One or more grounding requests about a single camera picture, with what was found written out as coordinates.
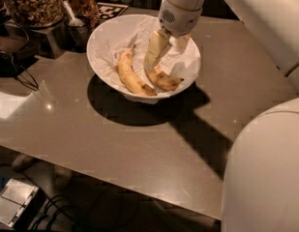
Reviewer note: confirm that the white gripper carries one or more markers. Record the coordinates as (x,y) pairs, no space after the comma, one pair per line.
(180,19)

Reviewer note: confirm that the ripe banana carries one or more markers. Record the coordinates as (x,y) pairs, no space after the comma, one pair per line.
(163,80)
(128,76)

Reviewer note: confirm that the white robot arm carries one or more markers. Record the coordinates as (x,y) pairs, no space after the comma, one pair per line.
(261,168)

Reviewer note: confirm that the white bowl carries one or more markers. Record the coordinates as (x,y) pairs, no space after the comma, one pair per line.
(139,65)

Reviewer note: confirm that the white paper liner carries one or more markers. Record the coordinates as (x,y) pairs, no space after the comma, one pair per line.
(116,39)

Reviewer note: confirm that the black white marker tag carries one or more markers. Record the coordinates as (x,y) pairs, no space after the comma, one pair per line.
(108,11)

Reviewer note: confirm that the dark small cup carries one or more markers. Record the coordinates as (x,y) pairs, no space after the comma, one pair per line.
(79,34)

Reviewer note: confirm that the glass jar of granola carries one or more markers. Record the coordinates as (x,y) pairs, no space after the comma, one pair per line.
(88,9)

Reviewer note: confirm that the white spoon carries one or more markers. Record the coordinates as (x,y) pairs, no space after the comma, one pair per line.
(73,20)

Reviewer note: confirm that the metal jar stand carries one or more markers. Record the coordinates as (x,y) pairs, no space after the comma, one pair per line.
(50,41)

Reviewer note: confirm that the glass jar of nuts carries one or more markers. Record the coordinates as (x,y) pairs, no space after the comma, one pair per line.
(35,13)

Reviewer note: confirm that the grey metal box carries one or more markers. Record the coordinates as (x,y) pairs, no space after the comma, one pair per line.
(15,198)

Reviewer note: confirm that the black device with cable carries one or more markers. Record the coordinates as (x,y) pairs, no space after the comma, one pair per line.
(17,55)

